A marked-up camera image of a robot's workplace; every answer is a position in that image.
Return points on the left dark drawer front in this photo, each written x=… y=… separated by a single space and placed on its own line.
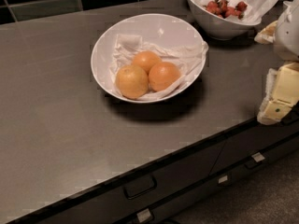
x=131 y=193

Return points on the right dark drawer front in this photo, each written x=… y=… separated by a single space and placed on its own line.
x=250 y=141

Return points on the white bowl with strawberries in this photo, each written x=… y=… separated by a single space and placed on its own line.
x=224 y=28

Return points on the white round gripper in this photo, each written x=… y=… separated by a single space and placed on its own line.
x=288 y=32

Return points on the orange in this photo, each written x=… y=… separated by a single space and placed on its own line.
x=146 y=59
x=132 y=81
x=162 y=75

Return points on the white paper towel in bowl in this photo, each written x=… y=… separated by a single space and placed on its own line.
x=190 y=59

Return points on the large white bowl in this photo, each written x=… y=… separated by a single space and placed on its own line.
x=164 y=30

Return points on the lower dark drawer front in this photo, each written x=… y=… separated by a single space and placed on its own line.
x=261 y=190

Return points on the red strawberries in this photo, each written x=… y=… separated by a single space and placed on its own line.
x=222 y=9

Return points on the dark drawer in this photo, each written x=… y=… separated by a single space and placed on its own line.
x=250 y=141
x=131 y=193
x=261 y=190

